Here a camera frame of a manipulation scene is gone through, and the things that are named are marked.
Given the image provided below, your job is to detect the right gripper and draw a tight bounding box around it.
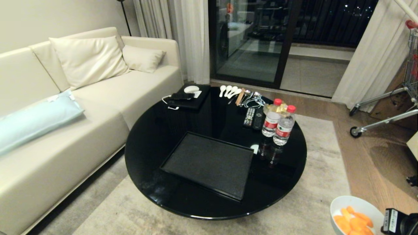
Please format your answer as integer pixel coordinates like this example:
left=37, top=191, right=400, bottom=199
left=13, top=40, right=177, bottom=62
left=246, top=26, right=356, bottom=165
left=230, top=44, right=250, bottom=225
left=381, top=208, right=418, bottom=235

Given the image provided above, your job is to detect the white bowl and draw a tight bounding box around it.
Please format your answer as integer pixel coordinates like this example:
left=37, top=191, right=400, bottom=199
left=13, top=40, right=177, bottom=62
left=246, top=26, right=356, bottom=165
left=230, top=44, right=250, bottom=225
left=330, top=196, right=385, bottom=235

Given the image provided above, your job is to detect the black rectangular tray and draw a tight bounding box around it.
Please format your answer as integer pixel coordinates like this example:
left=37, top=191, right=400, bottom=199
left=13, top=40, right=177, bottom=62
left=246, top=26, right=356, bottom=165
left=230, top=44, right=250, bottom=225
left=160, top=131, right=254, bottom=201

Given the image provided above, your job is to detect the red capped water bottle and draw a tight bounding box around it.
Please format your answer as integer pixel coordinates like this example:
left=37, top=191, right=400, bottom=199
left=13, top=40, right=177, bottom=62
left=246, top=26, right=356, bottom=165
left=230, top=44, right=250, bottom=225
left=262, top=99, right=283, bottom=137
left=273, top=105, right=297, bottom=146

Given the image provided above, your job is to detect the metal shopping cart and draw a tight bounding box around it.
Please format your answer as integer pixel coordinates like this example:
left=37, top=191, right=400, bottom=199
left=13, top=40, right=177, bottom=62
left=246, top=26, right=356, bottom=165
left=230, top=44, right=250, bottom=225
left=349, top=20, right=418, bottom=138

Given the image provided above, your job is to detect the white sheer curtain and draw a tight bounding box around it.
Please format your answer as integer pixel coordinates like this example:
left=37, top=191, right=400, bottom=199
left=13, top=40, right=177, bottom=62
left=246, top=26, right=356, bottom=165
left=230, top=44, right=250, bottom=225
left=331, top=0, right=418, bottom=113
left=170, top=0, right=210, bottom=85

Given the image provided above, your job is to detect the yellow packet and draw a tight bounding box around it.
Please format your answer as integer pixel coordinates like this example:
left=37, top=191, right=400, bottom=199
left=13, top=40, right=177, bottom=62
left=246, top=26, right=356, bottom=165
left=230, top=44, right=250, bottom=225
left=266, top=103, right=288, bottom=113

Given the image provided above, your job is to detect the black remote control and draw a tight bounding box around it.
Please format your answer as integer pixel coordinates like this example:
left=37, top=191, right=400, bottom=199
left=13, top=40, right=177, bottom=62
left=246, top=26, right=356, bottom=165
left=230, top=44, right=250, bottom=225
left=252, top=109, right=265, bottom=131

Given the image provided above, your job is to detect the grey buttoned remote control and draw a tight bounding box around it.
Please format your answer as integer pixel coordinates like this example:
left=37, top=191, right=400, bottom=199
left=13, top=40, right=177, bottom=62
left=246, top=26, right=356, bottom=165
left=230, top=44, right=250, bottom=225
left=243, top=107, right=256, bottom=127

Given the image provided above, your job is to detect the wooden chopsticks pair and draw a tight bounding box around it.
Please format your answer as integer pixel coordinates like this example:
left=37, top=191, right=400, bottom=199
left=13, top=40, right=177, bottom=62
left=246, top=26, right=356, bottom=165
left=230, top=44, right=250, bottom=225
left=235, top=88, right=246, bottom=106

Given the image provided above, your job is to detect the white pole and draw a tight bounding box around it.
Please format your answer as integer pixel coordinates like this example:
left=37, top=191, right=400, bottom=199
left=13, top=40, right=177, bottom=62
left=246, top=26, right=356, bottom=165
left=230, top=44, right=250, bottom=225
left=394, top=0, right=418, bottom=24

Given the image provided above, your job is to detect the black balcony railing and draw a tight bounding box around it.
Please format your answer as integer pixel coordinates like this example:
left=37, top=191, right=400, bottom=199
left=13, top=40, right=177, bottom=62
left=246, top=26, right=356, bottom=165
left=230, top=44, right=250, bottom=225
left=293, top=0, right=378, bottom=48

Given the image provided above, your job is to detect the black framed glass door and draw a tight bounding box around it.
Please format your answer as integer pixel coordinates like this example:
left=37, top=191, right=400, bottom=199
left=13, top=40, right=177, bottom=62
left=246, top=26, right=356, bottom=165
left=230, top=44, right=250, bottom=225
left=208, top=0, right=302, bottom=89

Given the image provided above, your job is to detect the black flat box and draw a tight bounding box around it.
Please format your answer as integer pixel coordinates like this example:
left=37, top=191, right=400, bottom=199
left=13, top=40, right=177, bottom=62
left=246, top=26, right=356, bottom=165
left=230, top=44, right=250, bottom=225
left=167, top=84, right=211, bottom=111

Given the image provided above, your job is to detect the black pouch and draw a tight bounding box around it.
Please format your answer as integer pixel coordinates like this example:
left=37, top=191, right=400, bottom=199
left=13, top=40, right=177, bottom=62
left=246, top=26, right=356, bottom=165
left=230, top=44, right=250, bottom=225
left=170, top=93, right=195, bottom=101

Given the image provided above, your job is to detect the round black glossy table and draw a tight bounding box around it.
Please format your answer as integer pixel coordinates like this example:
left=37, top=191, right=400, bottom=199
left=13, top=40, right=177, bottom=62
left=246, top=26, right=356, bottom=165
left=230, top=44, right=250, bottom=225
left=125, top=86, right=307, bottom=220

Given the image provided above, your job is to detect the grey beige rug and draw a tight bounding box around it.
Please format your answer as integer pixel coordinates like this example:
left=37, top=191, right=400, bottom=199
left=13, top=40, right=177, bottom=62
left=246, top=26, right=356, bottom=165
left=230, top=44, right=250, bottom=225
left=72, top=114, right=352, bottom=235

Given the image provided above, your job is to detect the small cream cushion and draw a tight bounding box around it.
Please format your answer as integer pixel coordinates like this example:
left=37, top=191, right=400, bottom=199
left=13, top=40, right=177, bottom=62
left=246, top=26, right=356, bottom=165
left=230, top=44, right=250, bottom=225
left=122, top=45, right=166, bottom=73

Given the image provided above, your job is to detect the cream leather sofa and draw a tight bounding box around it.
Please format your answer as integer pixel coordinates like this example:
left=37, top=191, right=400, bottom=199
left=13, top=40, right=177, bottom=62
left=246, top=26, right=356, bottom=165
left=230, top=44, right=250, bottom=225
left=0, top=27, right=184, bottom=235

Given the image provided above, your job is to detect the grey curtain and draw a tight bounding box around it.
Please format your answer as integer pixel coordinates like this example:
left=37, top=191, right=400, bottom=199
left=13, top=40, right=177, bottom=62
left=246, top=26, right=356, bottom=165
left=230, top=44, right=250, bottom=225
left=133, top=0, right=177, bottom=41

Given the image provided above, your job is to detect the black floor lamp pole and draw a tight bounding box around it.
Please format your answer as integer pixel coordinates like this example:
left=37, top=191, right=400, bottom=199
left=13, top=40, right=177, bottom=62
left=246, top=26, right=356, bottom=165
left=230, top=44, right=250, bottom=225
left=118, top=0, right=132, bottom=37

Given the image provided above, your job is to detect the large cream cushion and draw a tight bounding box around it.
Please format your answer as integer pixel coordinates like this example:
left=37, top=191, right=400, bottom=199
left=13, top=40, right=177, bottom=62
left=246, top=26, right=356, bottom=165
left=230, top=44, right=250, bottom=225
left=49, top=35, right=131, bottom=91

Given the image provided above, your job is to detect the light blue pillow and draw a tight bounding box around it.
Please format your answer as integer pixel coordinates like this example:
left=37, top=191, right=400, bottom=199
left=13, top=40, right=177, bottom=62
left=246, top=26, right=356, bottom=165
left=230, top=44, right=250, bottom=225
left=0, top=89, right=85, bottom=156

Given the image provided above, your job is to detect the pale blue coiled cable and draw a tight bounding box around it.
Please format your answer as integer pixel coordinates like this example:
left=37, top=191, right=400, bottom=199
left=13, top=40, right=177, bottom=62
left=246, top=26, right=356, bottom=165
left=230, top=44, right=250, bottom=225
left=244, top=92, right=266, bottom=108

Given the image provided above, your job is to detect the white cable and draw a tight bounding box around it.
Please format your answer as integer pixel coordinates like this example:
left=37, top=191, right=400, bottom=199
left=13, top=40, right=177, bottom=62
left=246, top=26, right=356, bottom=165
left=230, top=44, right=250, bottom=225
left=162, top=95, right=180, bottom=110

